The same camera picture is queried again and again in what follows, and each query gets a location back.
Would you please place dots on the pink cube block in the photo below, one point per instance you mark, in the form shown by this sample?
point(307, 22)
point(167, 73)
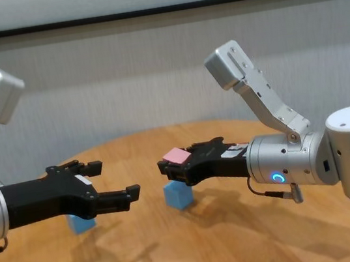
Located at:
point(176, 156)

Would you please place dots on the black wall trim strip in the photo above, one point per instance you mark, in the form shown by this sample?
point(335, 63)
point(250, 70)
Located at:
point(112, 17)

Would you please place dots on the blue cube block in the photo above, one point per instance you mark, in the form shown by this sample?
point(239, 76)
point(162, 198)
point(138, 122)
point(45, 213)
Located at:
point(84, 226)
point(178, 198)

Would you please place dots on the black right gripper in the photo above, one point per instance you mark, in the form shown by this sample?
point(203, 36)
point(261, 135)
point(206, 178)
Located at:
point(215, 161)

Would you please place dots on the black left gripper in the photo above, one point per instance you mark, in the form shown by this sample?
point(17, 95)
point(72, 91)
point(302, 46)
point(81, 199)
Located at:
point(47, 199)

